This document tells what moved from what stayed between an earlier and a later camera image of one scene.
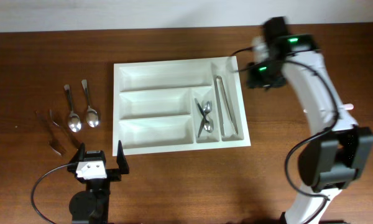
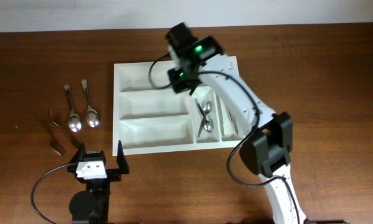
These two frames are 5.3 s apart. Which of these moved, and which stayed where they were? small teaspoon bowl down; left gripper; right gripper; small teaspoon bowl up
Moved: right gripper
Stayed: left gripper; small teaspoon bowl up; small teaspoon bowl down
